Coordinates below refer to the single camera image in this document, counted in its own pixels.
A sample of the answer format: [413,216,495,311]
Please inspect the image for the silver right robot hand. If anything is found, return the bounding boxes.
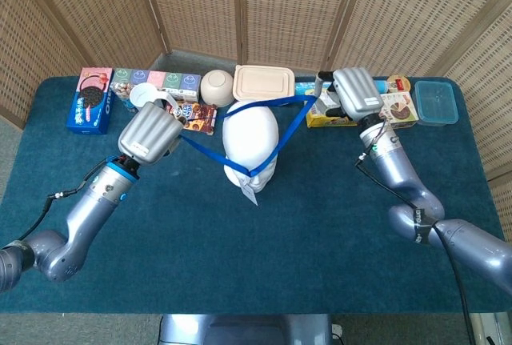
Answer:
[314,66,387,122]

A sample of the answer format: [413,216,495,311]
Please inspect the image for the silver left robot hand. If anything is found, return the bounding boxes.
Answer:
[117,101,189,166]

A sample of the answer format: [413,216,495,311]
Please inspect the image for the blue lanyard with badge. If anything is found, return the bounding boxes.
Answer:
[179,94,321,206]

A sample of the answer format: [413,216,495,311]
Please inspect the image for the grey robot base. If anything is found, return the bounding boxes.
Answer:
[158,313,335,345]

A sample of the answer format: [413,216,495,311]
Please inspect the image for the white foam mannequin head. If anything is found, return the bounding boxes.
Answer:
[222,102,280,194]

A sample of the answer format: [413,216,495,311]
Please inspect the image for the small red-lidded cup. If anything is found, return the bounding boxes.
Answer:
[386,74,412,94]

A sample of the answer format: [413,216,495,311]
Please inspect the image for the red white cake box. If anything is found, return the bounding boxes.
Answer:
[378,91,420,130]

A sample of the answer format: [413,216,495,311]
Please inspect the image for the yellow Lipo biscuit bag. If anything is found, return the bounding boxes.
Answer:
[306,96,359,129]

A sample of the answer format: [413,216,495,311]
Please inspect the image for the cyan blue roll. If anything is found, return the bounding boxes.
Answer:
[294,78,389,99]

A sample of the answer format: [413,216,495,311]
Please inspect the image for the brown chocolate cookie packet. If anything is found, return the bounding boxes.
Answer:
[171,100,218,137]

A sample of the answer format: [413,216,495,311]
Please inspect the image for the pastel smiley tissue pack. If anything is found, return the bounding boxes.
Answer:
[110,67,202,102]

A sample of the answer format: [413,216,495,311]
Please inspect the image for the blue Oreo cookie box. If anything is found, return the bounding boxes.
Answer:
[66,66,117,135]

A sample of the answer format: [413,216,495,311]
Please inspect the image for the blue transparent plastic container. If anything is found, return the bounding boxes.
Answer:
[414,80,459,127]

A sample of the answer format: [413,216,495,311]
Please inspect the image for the beige upturned bowl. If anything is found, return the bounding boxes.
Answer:
[199,69,234,106]

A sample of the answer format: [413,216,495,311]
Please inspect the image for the beige lidded lunch box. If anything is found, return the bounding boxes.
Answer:
[232,64,296,106]

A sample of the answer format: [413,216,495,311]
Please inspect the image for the rattan folding screen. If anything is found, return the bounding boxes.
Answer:
[0,0,512,266]

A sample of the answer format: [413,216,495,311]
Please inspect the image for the dark blue table cloth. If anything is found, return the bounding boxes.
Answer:
[0,75,512,316]

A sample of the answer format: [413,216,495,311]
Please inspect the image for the pale blue white-handled cup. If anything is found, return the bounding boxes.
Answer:
[128,82,182,116]

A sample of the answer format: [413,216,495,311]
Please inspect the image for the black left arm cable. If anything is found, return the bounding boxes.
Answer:
[11,155,121,242]

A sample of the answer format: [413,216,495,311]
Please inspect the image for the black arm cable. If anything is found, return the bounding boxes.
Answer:
[354,152,477,345]
[11,155,121,242]

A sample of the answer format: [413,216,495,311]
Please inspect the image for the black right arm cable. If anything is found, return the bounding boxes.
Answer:
[354,152,477,345]

